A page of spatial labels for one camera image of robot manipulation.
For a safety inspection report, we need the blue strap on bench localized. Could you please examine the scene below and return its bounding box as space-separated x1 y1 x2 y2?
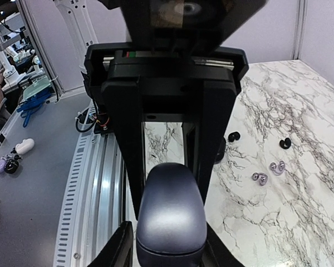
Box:
16 88 56 128

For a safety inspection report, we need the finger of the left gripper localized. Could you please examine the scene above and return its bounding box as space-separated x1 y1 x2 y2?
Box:
182 81 237 202
102 81 145 217

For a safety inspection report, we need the black earbud charging case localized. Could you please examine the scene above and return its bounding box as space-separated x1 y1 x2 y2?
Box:
214 137 227 164

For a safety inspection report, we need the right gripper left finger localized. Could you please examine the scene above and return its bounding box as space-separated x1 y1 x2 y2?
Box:
88 221 134 267

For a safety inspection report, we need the black and purple earbud case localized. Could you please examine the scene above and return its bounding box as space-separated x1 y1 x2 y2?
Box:
0 155 22 175

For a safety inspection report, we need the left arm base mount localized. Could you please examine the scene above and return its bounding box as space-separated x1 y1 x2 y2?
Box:
75 100 114 135

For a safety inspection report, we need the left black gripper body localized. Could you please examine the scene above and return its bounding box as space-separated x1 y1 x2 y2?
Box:
82 0 250 140

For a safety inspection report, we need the purple earbud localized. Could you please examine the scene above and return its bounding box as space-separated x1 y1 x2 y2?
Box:
269 161 286 176
252 172 268 186

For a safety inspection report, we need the aluminium front rail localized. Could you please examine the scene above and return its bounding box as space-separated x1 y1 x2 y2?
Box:
53 133 126 266

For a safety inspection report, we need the green tray on bench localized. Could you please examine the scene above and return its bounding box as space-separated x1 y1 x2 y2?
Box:
23 77 51 100

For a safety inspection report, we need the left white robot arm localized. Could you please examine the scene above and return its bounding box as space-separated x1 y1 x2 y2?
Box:
55 1 265 220

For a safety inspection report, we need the purple earbud charging case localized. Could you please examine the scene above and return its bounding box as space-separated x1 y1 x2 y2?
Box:
136 163 207 266

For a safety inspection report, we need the white earbud case on bench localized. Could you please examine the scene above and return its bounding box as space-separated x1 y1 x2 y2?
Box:
14 138 35 155

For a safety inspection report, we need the right aluminium corner post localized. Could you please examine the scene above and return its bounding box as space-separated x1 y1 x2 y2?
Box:
291 0 308 60

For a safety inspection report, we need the black earbud near case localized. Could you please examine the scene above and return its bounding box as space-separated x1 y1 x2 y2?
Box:
228 131 240 142

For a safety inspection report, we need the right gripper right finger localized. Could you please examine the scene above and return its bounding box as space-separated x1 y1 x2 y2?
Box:
200 224 239 267

